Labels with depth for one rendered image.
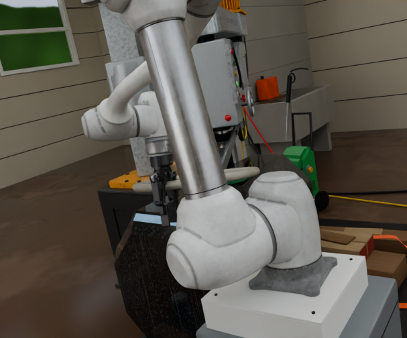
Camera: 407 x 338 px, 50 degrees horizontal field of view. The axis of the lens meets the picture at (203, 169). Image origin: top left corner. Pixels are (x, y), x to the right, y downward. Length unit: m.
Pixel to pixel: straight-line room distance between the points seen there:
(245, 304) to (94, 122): 0.69
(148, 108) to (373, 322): 0.88
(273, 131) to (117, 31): 2.69
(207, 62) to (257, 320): 1.40
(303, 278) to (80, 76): 8.64
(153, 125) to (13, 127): 7.18
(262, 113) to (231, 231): 4.24
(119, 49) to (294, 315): 2.24
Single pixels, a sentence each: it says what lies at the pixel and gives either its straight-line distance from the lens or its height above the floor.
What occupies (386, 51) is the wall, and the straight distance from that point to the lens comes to 6.86.
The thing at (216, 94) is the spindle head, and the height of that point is 1.29.
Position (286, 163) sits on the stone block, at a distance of 2.65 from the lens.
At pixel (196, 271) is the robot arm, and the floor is 1.05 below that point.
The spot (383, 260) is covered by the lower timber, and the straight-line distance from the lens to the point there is 2.81.
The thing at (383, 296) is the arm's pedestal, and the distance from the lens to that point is 1.23.
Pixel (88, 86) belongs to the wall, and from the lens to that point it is 9.57.
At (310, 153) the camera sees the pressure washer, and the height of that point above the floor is 0.53.
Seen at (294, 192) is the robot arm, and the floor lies 1.12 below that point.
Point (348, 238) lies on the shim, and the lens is 2.83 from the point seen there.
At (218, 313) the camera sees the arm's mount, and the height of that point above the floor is 0.85.
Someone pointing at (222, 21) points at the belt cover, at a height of 1.62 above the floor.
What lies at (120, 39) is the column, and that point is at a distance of 2.92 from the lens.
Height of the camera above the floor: 1.45
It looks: 14 degrees down
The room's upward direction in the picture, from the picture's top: 11 degrees counter-clockwise
